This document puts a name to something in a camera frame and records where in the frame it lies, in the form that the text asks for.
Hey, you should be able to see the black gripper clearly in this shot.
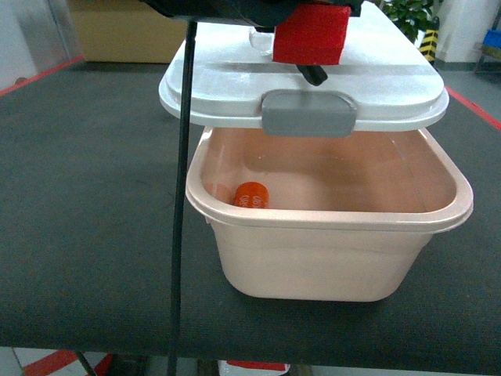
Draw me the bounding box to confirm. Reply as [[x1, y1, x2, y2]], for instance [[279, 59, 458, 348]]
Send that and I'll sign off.
[[144, 0, 362, 27]]

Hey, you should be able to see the white box lid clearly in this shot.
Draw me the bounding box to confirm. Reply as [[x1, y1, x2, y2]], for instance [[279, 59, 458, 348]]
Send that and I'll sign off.
[[158, 2, 450, 138]]

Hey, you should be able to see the pink plastic storage box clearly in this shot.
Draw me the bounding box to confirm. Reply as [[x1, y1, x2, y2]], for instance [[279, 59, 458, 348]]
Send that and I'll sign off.
[[186, 127, 474, 302]]

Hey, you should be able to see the brown cardboard box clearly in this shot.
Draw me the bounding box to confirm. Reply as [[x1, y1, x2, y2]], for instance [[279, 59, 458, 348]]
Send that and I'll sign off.
[[67, 1, 186, 63]]

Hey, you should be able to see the red block on gripper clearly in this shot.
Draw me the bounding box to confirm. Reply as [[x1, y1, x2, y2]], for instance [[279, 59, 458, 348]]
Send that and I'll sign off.
[[272, 3, 351, 66]]

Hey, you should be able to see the green potted plant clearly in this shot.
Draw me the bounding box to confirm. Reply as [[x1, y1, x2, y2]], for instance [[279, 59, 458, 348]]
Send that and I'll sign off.
[[379, 0, 440, 44]]

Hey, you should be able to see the steel shelf with blue bins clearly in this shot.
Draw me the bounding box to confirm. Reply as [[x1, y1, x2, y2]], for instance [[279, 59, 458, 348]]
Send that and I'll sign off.
[[474, 29, 500, 74]]

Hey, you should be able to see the black cable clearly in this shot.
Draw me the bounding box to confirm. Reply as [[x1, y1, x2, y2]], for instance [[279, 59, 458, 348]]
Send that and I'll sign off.
[[166, 19, 198, 376]]

